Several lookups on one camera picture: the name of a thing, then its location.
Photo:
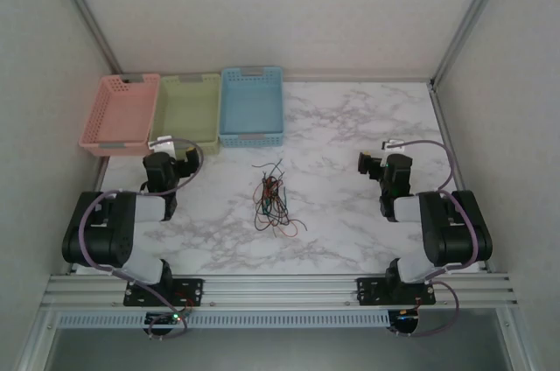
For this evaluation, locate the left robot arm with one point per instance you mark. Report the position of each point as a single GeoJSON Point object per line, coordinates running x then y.
{"type": "Point", "coordinates": [109, 231]}

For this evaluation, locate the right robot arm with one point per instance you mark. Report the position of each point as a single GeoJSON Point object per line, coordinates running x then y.
{"type": "Point", "coordinates": [455, 231]}

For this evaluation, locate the green plastic basket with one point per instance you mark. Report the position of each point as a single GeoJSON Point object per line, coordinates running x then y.
{"type": "Point", "coordinates": [188, 108]}

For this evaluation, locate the pink plastic basket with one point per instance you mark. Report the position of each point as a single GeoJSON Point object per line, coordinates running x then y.
{"type": "Point", "coordinates": [118, 113]}

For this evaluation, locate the blue plastic basket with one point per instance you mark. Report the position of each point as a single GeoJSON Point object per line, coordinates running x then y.
{"type": "Point", "coordinates": [251, 104]}

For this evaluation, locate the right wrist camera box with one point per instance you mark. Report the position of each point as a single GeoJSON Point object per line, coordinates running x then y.
{"type": "Point", "coordinates": [394, 143]}

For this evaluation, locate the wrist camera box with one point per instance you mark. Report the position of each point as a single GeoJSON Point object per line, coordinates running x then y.
{"type": "Point", "coordinates": [394, 143]}
{"type": "Point", "coordinates": [163, 143]}

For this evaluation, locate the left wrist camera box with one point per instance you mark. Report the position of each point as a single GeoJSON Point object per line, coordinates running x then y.
{"type": "Point", "coordinates": [163, 143]}

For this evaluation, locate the aluminium side frame bar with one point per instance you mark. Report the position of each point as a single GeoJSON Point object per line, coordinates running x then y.
{"type": "Point", "coordinates": [443, 121]}
{"type": "Point", "coordinates": [100, 174]}

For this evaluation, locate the aluminium rear frame bar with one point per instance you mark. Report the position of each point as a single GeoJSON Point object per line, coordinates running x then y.
{"type": "Point", "coordinates": [359, 79]}

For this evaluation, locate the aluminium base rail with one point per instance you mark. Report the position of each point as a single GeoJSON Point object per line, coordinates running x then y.
{"type": "Point", "coordinates": [280, 290]}

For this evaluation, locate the aluminium frame post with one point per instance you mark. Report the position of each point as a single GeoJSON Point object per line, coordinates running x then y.
{"type": "Point", "coordinates": [470, 16]}
{"type": "Point", "coordinates": [89, 16]}

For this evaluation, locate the aluminium frame leg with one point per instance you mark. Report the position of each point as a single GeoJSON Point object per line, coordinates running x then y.
{"type": "Point", "coordinates": [37, 340]}
{"type": "Point", "coordinates": [509, 340]}

